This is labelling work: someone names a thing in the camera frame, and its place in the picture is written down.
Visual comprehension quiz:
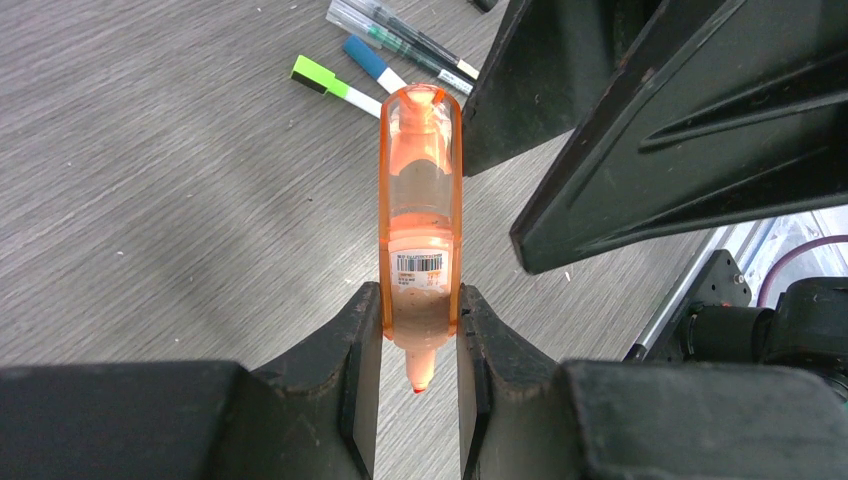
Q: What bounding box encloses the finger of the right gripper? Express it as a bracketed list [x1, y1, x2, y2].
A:
[462, 0, 659, 176]
[510, 1, 847, 274]

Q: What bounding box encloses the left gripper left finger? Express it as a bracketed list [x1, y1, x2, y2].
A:
[252, 282, 382, 479]

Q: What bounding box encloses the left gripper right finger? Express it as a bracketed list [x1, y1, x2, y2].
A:
[457, 285, 557, 479]

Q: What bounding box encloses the black pen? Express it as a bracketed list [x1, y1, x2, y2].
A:
[350, 0, 479, 83]

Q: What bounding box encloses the orange highlighter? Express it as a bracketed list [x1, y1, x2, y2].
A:
[378, 83, 464, 393]

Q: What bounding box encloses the white blue marker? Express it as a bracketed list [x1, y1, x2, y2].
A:
[342, 35, 407, 94]

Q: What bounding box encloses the green gel pen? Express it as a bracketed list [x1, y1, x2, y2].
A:
[326, 1, 475, 95]

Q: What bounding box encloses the white marker pen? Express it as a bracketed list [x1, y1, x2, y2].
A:
[290, 55, 382, 119]

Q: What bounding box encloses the lime green pen cap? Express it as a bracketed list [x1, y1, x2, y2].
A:
[290, 55, 349, 99]

